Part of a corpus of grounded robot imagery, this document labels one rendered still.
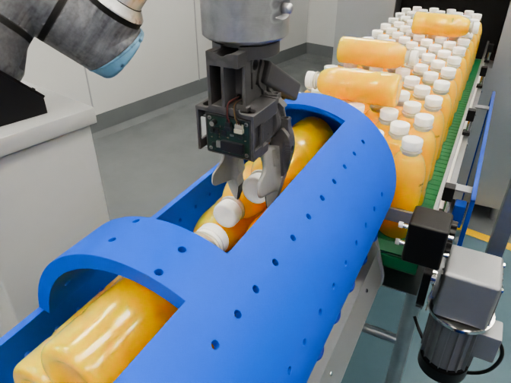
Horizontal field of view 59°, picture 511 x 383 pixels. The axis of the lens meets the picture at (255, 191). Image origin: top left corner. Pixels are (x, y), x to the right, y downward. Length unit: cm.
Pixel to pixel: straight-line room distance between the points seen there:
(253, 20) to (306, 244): 23
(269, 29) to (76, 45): 72
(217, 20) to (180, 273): 24
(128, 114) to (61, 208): 279
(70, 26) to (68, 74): 247
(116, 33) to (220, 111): 66
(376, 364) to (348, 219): 139
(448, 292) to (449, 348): 16
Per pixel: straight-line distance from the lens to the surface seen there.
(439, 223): 88
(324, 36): 566
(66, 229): 120
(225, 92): 47
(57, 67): 352
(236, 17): 45
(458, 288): 102
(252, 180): 58
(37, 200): 113
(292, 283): 44
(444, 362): 118
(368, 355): 193
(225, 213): 63
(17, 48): 110
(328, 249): 50
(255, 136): 47
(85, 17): 110
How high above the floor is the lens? 148
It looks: 32 degrees down
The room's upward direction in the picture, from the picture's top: straight up
